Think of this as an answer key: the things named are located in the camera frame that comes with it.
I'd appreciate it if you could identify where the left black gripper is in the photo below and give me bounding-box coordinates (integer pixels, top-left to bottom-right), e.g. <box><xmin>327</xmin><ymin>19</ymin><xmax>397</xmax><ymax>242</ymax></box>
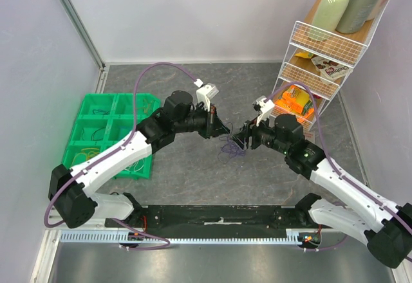
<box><xmin>174</xmin><ymin>102</ymin><xmax>230</xmax><ymax>140</ymax></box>

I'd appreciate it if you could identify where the brown cable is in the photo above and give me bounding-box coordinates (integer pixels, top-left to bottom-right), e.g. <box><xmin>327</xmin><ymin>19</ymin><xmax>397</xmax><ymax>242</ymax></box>
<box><xmin>135</xmin><ymin>96</ymin><xmax>157</xmax><ymax>115</ymax></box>

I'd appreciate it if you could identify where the white cable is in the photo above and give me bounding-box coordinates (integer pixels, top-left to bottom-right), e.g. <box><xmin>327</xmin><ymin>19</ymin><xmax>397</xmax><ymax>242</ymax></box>
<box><xmin>124</xmin><ymin>159</ymin><xmax>145</xmax><ymax>173</ymax></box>

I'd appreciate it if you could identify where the thin black cable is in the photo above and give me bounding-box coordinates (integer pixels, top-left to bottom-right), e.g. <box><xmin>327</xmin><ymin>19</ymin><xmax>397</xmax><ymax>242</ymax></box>
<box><xmin>80</xmin><ymin>127</ymin><xmax>107</xmax><ymax>142</ymax></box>

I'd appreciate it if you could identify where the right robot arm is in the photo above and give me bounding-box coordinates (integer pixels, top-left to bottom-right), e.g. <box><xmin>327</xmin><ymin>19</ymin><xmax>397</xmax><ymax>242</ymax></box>
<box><xmin>231</xmin><ymin>114</ymin><xmax>411</xmax><ymax>269</ymax></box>

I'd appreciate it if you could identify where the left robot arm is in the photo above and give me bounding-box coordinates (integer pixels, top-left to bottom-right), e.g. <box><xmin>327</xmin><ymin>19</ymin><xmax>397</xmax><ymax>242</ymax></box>
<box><xmin>48</xmin><ymin>84</ymin><xmax>229</xmax><ymax>228</ymax></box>

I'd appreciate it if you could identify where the orange snack box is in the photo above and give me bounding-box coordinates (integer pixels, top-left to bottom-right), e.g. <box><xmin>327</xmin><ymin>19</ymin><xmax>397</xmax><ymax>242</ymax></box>
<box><xmin>274</xmin><ymin>86</ymin><xmax>314</xmax><ymax>123</ymax></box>

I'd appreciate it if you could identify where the small pink card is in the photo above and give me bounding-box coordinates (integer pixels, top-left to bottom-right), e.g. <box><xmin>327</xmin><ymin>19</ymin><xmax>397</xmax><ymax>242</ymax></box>
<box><xmin>304</xmin><ymin>131</ymin><xmax>315</xmax><ymax>143</ymax></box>

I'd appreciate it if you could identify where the yellow snack bag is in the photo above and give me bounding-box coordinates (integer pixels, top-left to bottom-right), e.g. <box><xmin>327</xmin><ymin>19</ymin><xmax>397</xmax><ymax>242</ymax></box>
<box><xmin>294</xmin><ymin>51</ymin><xmax>315</xmax><ymax>59</ymax></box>

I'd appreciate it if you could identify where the chobani yogurt pack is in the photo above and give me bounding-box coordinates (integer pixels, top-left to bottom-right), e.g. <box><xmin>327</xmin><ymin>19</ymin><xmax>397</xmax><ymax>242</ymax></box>
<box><xmin>311</xmin><ymin>56</ymin><xmax>352</xmax><ymax>82</ymax></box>

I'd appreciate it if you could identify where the green compartment bin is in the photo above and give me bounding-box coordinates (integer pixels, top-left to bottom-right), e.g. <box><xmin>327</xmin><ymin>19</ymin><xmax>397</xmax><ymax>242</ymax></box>
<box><xmin>62</xmin><ymin>93</ymin><xmax>160</xmax><ymax>179</ymax></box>

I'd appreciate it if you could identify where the light green spray bottle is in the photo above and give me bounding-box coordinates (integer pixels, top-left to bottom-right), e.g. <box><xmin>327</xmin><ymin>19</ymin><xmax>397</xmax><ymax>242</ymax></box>
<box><xmin>308</xmin><ymin>0</ymin><xmax>350</xmax><ymax>41</ymax></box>

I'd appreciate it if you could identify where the dark green bottle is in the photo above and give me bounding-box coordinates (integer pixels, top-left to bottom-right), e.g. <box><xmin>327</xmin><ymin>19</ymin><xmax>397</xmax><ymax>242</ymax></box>
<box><xmin>336</xmin><ymin>0</ymin><xmax>378</xmax><ymax>34</ymax></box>

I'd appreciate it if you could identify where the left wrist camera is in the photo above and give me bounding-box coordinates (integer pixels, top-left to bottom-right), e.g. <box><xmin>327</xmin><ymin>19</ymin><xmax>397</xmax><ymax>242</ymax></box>
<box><xmin>194</xmin><ymin>78</ymin><xmax>219</xmax><ymax>112</ymax></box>

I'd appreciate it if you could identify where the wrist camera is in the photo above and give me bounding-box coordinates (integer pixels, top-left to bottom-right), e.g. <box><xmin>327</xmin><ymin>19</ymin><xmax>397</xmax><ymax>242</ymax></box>
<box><xmin>194</xmin><ymin>78</ymin><xmax>219</xmax><ymax>112</ymax></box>
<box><xmin>253</xmin><ymin>96</ymin><xmax>275</xmax><ymax>127</ymax></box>

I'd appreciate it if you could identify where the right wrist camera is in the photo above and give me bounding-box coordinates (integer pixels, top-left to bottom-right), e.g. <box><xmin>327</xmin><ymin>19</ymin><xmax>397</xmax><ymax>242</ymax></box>
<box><xmin>253</xmin><ymin>96</ymin><xmax>275</xmax><ymax>127</ymax></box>

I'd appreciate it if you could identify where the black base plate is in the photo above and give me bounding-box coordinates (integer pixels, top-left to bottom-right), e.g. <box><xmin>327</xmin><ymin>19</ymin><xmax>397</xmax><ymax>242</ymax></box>
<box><xmin>104</xmin><ymin>204</ymin><xmax>326</xmax><ymax>241</ymax></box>

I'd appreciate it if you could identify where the white wire shelf rack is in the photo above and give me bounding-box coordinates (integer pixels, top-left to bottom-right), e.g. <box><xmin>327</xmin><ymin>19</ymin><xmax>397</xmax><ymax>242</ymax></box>
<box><xmin>269</xmin><ymin>0</ymin><xmax>388</xmax><ymax>131</ymax></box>

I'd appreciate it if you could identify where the aluminium rail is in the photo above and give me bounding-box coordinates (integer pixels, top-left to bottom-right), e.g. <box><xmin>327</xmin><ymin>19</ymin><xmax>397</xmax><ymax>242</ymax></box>
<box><xmin>44</xmin><ymin>204</ymin><xmax>323</xmax><ymax>245</ymax></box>

